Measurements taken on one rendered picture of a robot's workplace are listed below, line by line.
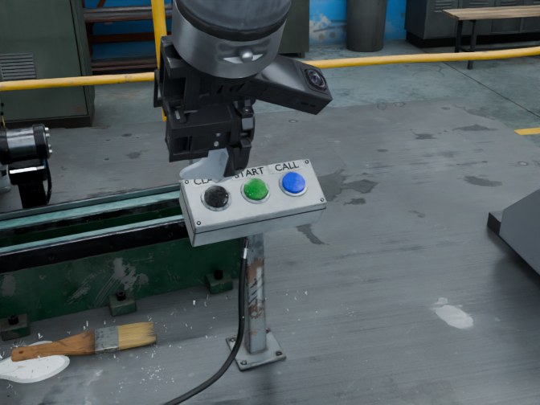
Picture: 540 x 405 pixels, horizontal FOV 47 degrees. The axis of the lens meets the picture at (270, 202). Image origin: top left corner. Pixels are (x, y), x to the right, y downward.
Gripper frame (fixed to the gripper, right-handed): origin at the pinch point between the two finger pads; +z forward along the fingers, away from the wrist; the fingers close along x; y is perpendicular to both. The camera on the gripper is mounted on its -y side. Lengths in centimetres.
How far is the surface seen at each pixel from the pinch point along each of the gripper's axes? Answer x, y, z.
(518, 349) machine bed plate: 24, -40, 22
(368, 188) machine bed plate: -21, -46, 52
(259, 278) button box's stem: 6.8, -5.4, 17.5
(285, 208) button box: 3.1, -8.0, 5.9
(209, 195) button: 0.0, 0.9, 5.1
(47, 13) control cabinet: -256, 8, 212
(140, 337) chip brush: 5.7, 10.1, 33.1
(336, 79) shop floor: -251, -200, 297
